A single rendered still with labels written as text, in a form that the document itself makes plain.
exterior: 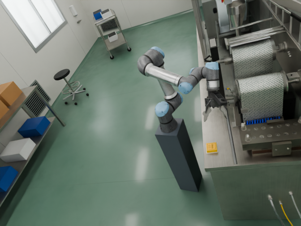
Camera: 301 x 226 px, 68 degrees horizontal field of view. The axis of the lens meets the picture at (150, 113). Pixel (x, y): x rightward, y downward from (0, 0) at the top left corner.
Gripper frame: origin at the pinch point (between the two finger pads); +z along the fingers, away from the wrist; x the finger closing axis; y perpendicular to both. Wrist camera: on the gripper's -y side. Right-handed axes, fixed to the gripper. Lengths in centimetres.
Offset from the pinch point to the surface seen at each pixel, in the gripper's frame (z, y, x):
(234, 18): -69, 43, -42
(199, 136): 52, 138, -50
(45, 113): 25, 366, 184
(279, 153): 22.8, -12.0, -34.2
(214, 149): 23.1, 13.5, -5.0
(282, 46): -41, 3, -50
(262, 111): -1.5, 0.0, -32.6
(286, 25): -54, 1, -52
